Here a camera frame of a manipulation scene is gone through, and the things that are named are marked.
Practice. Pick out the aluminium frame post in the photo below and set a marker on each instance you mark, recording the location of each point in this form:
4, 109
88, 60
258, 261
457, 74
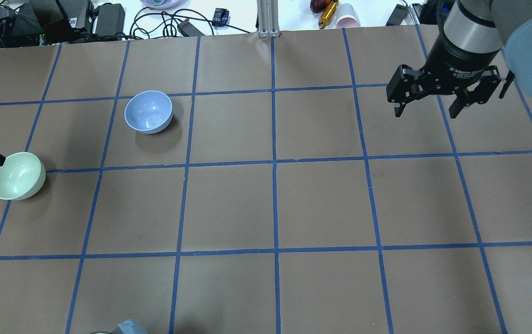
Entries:
268, 18

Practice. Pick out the purple plate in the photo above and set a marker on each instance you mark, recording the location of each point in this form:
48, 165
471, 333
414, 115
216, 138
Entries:
159, 4

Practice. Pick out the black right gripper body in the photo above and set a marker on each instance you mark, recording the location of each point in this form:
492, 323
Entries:
456, 60

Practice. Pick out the pink cup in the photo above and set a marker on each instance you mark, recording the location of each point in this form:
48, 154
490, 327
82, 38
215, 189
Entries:
346, 16

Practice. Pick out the green bowl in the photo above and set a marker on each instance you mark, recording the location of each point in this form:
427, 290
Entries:
22, 176

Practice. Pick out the gold yellow bottle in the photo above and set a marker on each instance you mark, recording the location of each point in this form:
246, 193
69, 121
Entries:
327, 14

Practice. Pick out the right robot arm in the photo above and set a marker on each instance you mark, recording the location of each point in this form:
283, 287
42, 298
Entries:
482, 26

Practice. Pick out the red mango toy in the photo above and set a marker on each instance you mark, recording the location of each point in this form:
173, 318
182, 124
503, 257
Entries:
318, 6

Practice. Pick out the black power adapter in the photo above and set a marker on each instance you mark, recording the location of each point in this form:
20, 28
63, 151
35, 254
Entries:
398, 15

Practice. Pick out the blue bowl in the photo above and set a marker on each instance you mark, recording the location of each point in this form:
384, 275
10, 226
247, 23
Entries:
149, 112

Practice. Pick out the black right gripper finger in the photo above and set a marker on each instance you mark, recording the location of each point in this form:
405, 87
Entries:
487, 85
404, 87

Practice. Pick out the black equipment box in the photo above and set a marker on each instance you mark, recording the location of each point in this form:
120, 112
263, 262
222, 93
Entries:
45, 22

